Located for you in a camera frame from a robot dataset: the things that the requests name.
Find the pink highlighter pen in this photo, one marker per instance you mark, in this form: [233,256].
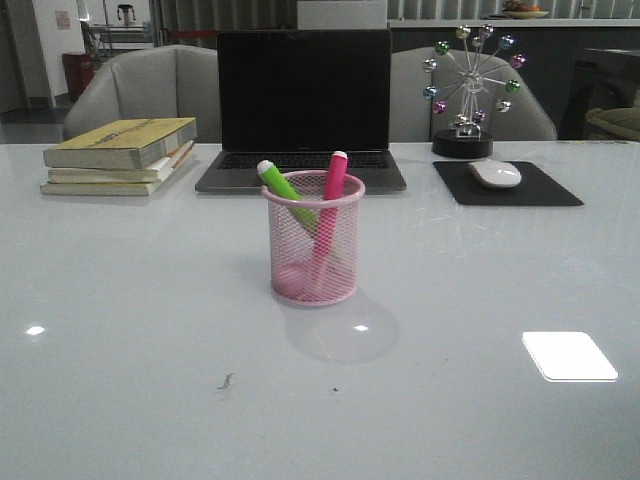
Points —
[330,200]

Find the green highlighter pen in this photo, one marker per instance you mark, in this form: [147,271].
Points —
[280,186]

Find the pink mesh pen holder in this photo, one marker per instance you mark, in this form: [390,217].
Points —
[291,248]

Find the grey laptop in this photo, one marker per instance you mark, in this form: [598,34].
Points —
[294,97]

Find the middle cream book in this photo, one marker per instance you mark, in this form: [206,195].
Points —
[158,171]

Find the grey armchair right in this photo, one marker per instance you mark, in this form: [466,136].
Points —
[423,98]

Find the white computer mouse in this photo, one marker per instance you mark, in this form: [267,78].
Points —
[495,174]

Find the black mouse pad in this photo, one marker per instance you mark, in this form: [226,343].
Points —
[536,188]

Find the yellow top book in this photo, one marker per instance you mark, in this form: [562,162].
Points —
[123,144]

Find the ferris wheel desk ornament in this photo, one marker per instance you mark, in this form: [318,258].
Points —
[465,138]

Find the red barrier belt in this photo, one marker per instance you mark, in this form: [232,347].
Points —
[193,34]

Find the bottom yellow-edged book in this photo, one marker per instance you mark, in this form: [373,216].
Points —
[101,189]

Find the red trash bin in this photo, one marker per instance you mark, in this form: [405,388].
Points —
[78,68]

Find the fruit bowl on counter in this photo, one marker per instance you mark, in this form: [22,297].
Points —
[522,10]

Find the dark side table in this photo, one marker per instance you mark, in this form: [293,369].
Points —
[603,102]

